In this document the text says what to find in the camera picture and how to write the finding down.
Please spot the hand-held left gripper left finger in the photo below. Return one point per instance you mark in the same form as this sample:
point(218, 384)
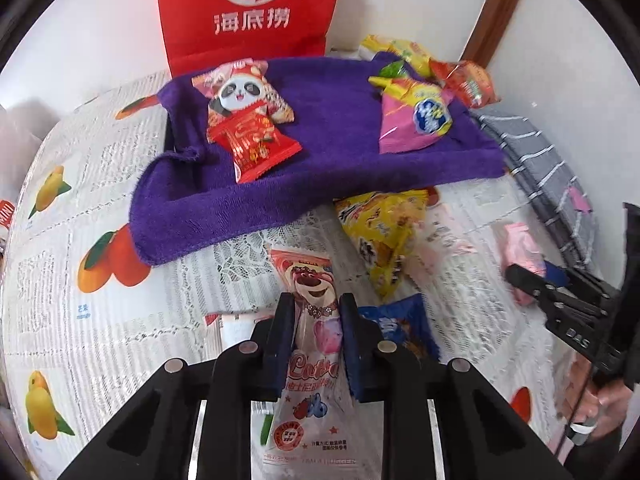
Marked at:
point(282, 340)

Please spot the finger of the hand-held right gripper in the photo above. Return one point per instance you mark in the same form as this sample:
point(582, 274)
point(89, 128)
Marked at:
point(530, 287)
point(580, 285)

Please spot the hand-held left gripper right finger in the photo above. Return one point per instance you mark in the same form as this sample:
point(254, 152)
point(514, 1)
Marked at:
point(350, 345)

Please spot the pale pink snack packet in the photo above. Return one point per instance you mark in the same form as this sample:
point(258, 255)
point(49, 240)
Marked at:
point(522, 245)

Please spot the pink bear snack packet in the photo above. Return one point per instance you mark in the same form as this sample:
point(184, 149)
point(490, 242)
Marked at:
point(312, 280)

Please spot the yellow triangular snack packet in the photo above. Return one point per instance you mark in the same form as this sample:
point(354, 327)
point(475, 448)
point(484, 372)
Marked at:
point(385, 230)

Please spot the purple towel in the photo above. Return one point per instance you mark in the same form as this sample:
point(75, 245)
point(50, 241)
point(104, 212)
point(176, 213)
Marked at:
point(330, 160)

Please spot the red snack packet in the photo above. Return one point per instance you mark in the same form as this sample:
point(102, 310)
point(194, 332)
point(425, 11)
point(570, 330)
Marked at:
point(255, 147)

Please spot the pink yellow snack packet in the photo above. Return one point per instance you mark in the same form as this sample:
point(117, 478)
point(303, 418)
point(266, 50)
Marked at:
point(405, 130)

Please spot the panda snack packet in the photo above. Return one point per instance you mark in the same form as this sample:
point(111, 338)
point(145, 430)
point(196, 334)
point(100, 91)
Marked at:
point(240, 92)

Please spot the green snack packet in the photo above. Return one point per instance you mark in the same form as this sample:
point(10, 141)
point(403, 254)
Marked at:
point(392, 69)

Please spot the person's right hand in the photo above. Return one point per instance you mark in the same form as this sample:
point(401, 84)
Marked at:
point(595, 395)

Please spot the white snack packet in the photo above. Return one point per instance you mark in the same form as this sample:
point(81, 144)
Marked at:
point(245, 330)

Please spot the blue cookie packet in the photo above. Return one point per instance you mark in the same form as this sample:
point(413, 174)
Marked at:
point(405, 325)

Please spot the grey checked cloth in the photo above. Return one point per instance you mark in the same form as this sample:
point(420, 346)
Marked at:
point(540, 160)

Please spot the red orange chips bag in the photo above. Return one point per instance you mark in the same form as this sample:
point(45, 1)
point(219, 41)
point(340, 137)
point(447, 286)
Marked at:
point(470, 85)

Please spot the yellow chips bag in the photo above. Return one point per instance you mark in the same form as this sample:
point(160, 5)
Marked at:
point(410, 52)

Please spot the red paper bag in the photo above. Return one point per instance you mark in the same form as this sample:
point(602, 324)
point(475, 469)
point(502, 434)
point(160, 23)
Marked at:
point(250, 35)

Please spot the white plastic bag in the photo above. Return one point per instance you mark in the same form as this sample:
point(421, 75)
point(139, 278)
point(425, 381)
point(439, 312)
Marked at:
point(25, 130)

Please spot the brown wooden door frame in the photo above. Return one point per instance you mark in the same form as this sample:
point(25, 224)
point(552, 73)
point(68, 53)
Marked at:
point(500, 5)

